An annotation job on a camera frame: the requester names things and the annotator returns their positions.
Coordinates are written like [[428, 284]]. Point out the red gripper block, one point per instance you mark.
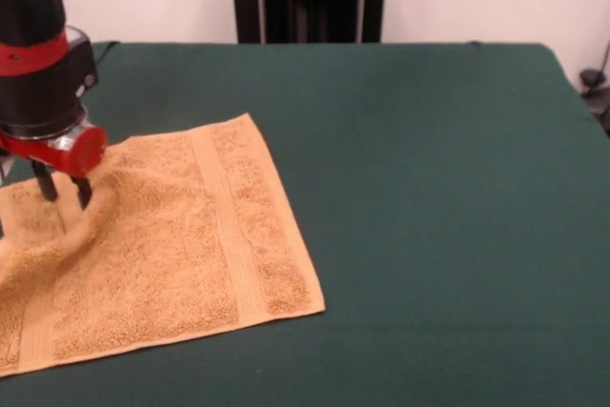
[[76, 152]]

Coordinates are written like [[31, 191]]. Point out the tan terry towel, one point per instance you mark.
[[167, 245]]

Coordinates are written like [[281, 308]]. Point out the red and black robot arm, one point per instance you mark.
[[33, 45]]

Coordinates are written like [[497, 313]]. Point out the dark green tablecloth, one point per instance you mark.
[[429, 211]]

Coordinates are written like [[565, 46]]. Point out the black power adapter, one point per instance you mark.
[[591, 77]]

